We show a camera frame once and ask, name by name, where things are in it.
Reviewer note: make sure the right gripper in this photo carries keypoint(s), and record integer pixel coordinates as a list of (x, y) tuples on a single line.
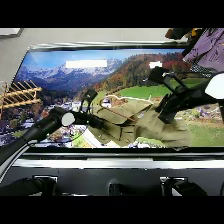
[(171, 106)]

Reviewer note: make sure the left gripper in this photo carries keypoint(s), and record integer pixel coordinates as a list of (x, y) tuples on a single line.
[(90, 120)]

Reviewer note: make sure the olive long-sleeved shirt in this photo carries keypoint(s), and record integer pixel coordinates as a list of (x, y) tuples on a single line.
[(166, 131)]

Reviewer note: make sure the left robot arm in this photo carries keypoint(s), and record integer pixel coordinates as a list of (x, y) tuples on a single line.
[(40, 128)]

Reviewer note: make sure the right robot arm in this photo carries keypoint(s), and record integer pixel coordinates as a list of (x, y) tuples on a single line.
[(213, 87)]

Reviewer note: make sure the stack of brown clothes hangers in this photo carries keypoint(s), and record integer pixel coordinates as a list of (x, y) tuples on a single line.
[(20, 96)]

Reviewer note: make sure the checked garment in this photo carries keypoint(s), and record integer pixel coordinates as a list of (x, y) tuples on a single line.
[(201, 70)]

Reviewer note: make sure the purple garment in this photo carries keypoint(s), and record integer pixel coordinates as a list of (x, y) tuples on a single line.
[(210, 50)]

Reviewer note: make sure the dark brown garment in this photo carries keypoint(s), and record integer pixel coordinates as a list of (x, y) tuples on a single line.
[(178, 33)]

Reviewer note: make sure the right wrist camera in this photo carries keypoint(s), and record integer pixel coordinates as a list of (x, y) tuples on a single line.
[(158, 75)]

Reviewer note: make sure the silver frame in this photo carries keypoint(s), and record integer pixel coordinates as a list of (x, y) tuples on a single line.
[(100, 164)]

